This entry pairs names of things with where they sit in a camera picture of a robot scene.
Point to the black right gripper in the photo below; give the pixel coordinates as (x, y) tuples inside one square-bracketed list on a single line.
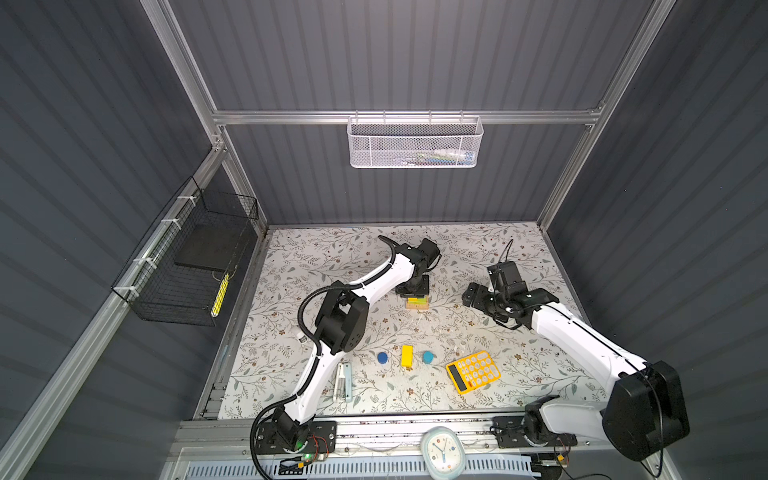
[(477, 299)]

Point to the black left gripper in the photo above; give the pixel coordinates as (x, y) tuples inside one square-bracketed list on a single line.
[(425, 290)]

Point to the natural wood block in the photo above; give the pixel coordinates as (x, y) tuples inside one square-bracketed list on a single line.
[(417, 303)]

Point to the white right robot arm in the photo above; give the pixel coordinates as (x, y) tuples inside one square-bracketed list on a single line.
[(645, 409)]

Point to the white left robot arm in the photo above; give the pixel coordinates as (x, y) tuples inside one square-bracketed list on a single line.
[(334, 319)]

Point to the long yellow block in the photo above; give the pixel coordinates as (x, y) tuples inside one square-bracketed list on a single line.
[(407, 356)]

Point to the yellow calculator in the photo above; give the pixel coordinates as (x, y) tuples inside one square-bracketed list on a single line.
[(473, 372)]

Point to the white stapler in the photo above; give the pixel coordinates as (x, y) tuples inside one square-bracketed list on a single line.
[(343, 383)]

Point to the white analog clock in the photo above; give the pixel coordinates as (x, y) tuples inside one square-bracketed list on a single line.
[(443, 453)]

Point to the yellow green marker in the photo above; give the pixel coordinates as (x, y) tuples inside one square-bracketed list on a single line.
[(220, 296)]

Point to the white wire basket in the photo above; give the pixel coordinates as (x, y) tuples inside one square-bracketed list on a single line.
[(419, 142)]

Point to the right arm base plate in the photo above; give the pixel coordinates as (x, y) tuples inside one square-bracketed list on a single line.
[(510, 433)]

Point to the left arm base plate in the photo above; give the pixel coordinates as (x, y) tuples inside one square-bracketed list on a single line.
[(321, 438)]

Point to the black wire basket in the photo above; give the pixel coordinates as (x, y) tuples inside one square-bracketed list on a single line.
[(174, 278)]

